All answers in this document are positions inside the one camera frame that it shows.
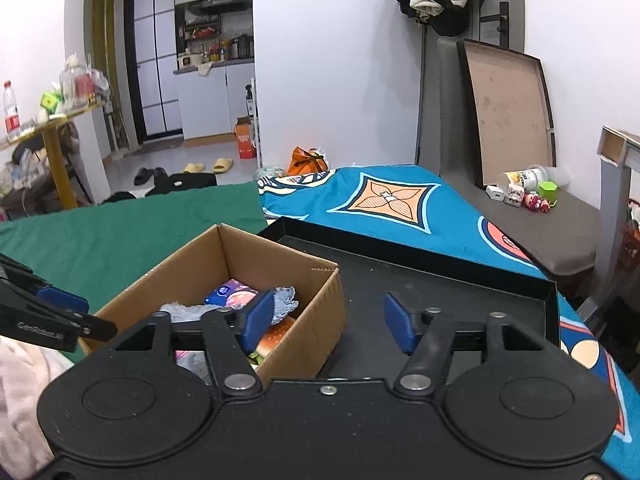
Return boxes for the range hood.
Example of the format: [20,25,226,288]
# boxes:
[186,0,252,15]

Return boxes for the orange carton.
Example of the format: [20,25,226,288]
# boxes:
[234,117,258,161]

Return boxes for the red toy figure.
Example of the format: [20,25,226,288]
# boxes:
[522,192,553,215]

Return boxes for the yellow table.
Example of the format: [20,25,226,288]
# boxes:
[0,102,108,211]

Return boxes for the blue-grey lace cloth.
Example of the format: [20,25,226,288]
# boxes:
[271,286,300,325]

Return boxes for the water bottle with red label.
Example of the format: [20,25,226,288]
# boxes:
[2,81,22,143]

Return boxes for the grey padded bench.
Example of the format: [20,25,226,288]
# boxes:
[440,180,603,281]

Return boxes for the orange bag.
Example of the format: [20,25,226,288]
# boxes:
[286,146,331,177]

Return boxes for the black door handle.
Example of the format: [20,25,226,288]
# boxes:
[479,2,512,52]

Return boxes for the burger shaped soft toy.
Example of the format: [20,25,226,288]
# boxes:
[247,316,298,366]

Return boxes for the grey leaning panel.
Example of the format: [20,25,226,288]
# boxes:
[416,36,483,181]

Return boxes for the clear glass jar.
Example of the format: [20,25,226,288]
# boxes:
[60,55,91,111]

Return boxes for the black framed sliding door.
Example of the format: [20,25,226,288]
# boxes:
[122,0,185,143]

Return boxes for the white kitchen cabinet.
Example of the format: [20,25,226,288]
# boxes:
[174,57,256,142]

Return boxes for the black tray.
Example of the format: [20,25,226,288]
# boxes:
[257,217,573,381]

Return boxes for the brown cardboard box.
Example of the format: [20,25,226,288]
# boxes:
[79,224,346,381]

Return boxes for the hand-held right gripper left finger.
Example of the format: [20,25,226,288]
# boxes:
[114,290,276,397]

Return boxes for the green cloth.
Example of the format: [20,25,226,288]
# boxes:
[0,182,268,361]

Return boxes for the brown board with black frame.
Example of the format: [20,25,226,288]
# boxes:
[456,38,558,190]

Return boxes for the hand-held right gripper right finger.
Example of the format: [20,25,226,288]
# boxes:
[384,292,546,402]

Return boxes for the row of condiment bottles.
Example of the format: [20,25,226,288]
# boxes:
[185,35,253,61]

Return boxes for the white rack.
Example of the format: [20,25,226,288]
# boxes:
[248,77,263,161]

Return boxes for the pink blue tissue pack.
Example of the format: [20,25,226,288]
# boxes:
[202,279,261,308]

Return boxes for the cluttered dark chair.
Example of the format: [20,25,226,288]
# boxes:
[0,120,93,221]

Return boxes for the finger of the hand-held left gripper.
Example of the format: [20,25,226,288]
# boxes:
[0,254,119,354]

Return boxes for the pale pink blanket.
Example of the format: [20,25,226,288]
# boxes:
[0,335,68,480]

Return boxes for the grey fluffy cloth pack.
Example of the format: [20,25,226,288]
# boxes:
[173,349,213,386]

